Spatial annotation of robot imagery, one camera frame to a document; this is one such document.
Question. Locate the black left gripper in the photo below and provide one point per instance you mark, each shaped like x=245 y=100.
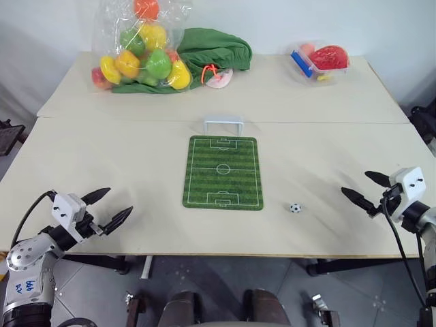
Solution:
x=86 y=228

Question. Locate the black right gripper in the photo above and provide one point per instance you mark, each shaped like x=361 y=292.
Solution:
x=391 y=199

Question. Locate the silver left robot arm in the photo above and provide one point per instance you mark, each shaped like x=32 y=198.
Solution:
x=29 y=269

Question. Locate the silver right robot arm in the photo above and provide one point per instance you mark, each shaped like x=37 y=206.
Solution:
x=427 y=238

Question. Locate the small soccer ball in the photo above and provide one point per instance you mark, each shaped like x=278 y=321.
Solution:
x=295 y=208

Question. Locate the green soccer field mat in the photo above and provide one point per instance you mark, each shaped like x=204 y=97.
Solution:
x=223 y=180

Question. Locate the small white goal frame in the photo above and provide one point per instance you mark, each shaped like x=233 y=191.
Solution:
x=223 y=119

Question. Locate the black table leg base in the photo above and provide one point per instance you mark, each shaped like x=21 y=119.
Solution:
x=102 y=263
x=347 y=266

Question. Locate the white table leg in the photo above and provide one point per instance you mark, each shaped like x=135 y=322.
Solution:
x=146 y=267

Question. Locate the black equipment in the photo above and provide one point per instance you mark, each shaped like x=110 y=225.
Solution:
x=424 y=127

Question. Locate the black crate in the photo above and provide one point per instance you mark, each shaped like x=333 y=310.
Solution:
x=10 y=138

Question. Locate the clear plastic container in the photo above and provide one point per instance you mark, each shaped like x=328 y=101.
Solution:
x=327 y=76

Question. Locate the small yellow toy piece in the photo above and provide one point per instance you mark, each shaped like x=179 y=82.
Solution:
x=323 y=78

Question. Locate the dark brown rounded shape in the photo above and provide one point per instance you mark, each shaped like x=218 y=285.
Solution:
x=182 y=308
x=265 y=308

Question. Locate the red toy apple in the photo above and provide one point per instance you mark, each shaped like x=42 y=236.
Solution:
x=98 y=79

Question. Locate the red toy fruit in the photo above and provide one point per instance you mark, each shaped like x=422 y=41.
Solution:
x=328 y=58

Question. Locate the yellow toy fruit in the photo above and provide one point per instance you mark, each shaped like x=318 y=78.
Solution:
x=109 y=69

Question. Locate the blue container clip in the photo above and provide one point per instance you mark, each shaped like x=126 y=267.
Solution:
x=302 y=64

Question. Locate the orange-yellow toy bell pepper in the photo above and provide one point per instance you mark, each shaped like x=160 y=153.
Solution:
x=127 y=64

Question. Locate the yellow toy bell pepper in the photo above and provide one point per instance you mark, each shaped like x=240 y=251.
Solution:
x=180 y=75
x=155 y=36

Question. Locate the green toy apple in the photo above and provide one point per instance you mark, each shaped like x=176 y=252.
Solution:
x=158 y=64

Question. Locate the peach toy fruit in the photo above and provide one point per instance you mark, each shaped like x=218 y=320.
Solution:
x=307 y=48

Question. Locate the green toy bell pepper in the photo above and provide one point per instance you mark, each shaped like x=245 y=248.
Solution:
x=131 y=42

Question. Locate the pink toy item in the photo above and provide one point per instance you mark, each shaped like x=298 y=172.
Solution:
x=220 y=80

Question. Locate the clear plastic fruit bag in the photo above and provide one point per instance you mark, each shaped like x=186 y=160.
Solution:
x=109 y=30

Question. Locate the green cloth bag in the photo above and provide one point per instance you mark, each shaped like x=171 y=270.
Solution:
x=214 y=46

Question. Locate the orange toy fruit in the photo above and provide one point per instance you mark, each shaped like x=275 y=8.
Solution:
x=147 y=8

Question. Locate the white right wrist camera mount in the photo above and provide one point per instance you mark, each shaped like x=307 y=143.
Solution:
x=410 y=185

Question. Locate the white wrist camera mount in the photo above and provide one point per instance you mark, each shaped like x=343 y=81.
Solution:
x=410 y=185
x=66 y=209

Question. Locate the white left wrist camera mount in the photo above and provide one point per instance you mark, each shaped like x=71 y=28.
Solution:
x=66 y=209

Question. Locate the metal bracket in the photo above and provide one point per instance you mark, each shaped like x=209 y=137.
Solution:
x=134 y=308
x=325 y=311

